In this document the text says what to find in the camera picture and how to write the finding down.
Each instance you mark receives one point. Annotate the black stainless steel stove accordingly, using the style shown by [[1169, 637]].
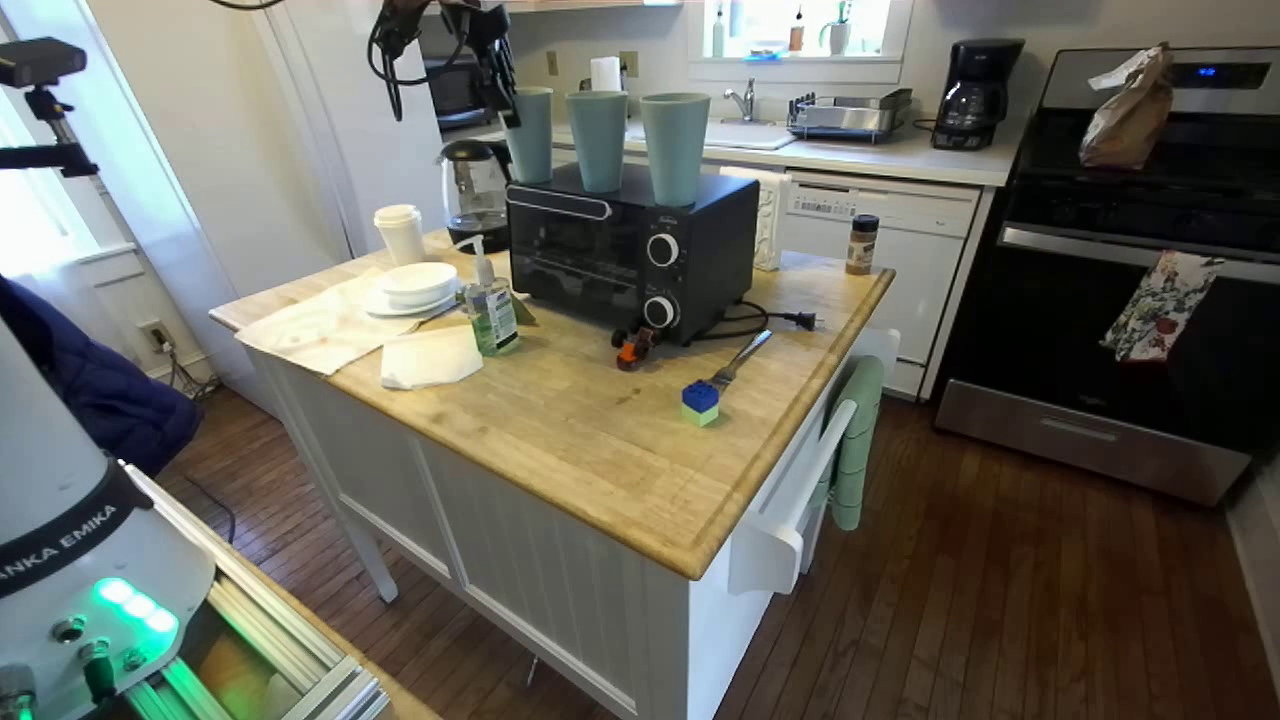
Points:
[[1132, 346]]

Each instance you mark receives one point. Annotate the floral dish towel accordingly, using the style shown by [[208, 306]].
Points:
[[1158, 310]]

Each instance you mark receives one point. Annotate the small brown bottle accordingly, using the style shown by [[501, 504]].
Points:
[[798, 34]]

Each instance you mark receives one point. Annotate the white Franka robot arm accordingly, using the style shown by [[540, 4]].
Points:
[[53, 453]]

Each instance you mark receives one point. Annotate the spice jar with black lid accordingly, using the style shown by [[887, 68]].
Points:
[[860, 247]]

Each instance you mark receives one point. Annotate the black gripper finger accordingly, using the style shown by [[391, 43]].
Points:
[[461, 63], [505, 73]]

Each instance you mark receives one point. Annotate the blue sponge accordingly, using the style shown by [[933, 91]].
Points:
[[764, 57]]

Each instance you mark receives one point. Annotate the black coffee maker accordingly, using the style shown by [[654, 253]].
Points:
[[978, 100]]

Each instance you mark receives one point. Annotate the green hanging towel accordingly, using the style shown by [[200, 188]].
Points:
[[856, 453]]

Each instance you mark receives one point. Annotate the green hand soap pump bottle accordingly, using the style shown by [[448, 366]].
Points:
[[492, 320]]

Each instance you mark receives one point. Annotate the grey dish rack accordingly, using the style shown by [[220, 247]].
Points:
[[846, 120]]

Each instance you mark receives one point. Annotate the black camera on tripod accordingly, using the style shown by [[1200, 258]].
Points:
[[40, 63]]

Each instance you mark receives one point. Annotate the white paper towel roll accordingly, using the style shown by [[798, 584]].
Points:
[[605, 73]]

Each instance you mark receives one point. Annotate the white kitchen sink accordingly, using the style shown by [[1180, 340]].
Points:
[[744, 132]]

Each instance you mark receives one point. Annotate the red and black small tool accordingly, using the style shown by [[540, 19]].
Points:
[[632, 350]]

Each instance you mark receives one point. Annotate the white dishwasher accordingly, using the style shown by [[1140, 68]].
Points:
[[923, 266]]

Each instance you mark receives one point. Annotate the green dish soap bottle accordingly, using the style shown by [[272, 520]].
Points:
[[717, 34]]

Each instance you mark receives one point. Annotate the light blue plastic cup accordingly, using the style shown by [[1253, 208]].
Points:
[[678, 145], [528, 140], [596, 140]]

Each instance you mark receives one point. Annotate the black toaster oven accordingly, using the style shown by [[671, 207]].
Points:
[[602, 266]]

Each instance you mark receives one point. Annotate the white framed kitchen window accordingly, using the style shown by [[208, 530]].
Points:
[[801, 20]]

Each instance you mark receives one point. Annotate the brown paper bag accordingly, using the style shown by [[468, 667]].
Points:
[[1127, 126]]

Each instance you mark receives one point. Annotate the black microwave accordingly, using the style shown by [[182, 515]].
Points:
[[454, 112]]

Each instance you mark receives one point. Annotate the dark blue jacket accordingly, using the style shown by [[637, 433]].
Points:
[[94, 384]]

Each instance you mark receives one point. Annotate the blue dish brush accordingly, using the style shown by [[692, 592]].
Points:
[[702, 400]]

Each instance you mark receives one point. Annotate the white wooden top kitchen island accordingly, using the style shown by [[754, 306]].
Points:
[[562, 584]]

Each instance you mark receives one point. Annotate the white kitchen counter cabinets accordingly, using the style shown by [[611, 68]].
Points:
[[933, 162]]

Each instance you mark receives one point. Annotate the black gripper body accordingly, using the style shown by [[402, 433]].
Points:
[[477, 19]]

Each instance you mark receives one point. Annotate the aluminium robot stand frame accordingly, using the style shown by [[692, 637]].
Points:
[[264, 642]]

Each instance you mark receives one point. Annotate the white folded napkin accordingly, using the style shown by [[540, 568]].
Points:
[[430, 361]]

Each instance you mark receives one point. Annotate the metal faucet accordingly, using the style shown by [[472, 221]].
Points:
[[744, 100]]

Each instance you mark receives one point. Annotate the white wall outlet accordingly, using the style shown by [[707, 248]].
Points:
[[154, 333]]

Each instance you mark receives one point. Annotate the white foam cup with lid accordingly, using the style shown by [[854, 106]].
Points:
[[399, 236]]

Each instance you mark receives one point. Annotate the black glass electric kettle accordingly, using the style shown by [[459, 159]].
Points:
[[472, 193]]

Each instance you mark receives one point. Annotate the white ceramic plate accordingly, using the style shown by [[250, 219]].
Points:
[[402, 312]]

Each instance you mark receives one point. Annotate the white refrigerator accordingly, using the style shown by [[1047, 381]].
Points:
[[332, 132]]

